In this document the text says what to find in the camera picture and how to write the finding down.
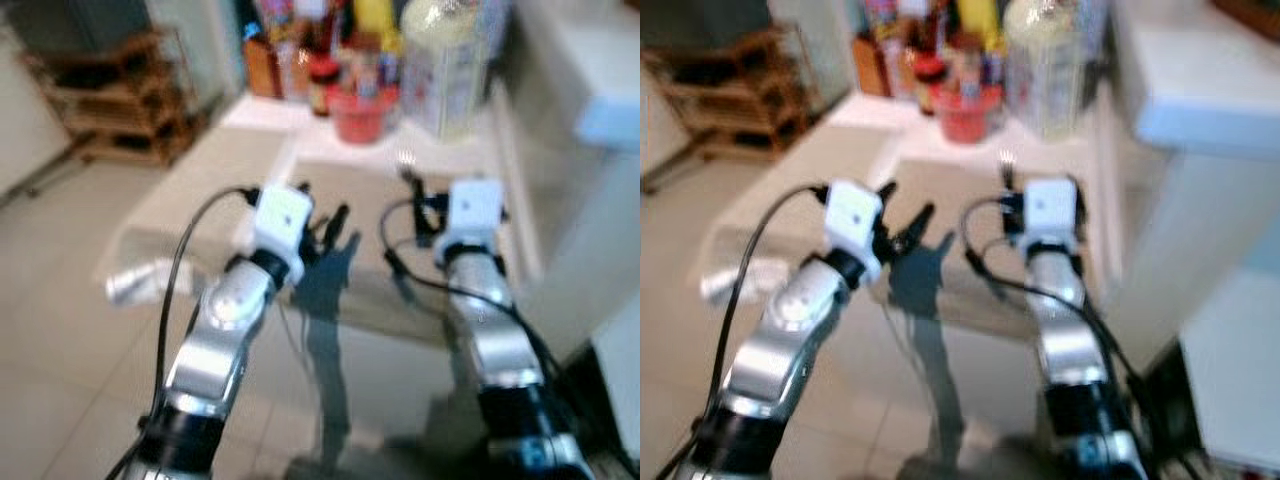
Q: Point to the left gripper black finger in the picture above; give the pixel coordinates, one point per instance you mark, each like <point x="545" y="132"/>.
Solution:
<point x="918" y="228"/>
<point x="886" y="190"/>
<point x="303" y="189"/>
<point x="337" y="227"/>

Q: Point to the silver metal fork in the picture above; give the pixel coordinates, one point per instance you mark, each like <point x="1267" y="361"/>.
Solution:
<point x="406" y="165"/>
<point x="1007" y="165"/>

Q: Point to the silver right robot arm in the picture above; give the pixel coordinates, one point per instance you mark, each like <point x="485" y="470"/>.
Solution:
<point x="495" y="340"/>
<point x="1065" y="340"/>

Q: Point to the beige woven placemat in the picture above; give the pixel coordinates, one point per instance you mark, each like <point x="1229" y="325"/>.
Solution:
<point x="370" y="190"/>
<point x="790" y="185"/>
<point x="190" y="190"/>
<point x="960" y="185"/>

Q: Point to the red plastic tub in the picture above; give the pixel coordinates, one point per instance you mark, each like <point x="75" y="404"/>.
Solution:
<point x="362" y="118"/>
<point x="970" y="118"/>

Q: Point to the dark jar with red lid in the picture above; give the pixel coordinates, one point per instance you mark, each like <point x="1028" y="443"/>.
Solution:
<point x="322" y="90"/>
<point x="928" y="88"/>

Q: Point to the labelled sauce bottle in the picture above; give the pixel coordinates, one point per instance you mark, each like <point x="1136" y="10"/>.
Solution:
<point x="358" y="65"/>
<point x="962" y="65"/>

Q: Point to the crumpled white paper towel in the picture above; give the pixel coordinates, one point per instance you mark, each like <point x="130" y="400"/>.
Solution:
<point x="730" y="282"/>
<point x="140" y="282"/>

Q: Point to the wooden shelf rack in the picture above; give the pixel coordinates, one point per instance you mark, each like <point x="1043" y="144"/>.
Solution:
<point x="740" y="100"/>
<point x="120" y="100"/>

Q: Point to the yellow topped sauce bottle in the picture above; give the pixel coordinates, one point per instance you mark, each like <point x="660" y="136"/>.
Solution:
<point x="375" y="18"/>
<point x="978" y="18"/>

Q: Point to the white raised counter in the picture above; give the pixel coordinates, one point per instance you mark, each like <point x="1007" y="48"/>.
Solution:
<point x="600" y="70"/>
<point x="1200" y="80"/>

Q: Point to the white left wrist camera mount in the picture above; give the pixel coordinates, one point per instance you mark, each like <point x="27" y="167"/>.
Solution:
<point x="282" y="225"/>
<point x="852" y="225"/>

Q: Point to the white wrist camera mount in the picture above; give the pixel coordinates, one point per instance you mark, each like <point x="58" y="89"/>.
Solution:
<point x="1052" y="210"/>
<point x="475" y="212"/>
<point x="282" y="225"/>
<point x="852" y="225"/>

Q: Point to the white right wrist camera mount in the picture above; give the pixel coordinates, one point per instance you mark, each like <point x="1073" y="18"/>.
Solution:
<point x="475" y="212"/>
<point x="1052" y="210"/>

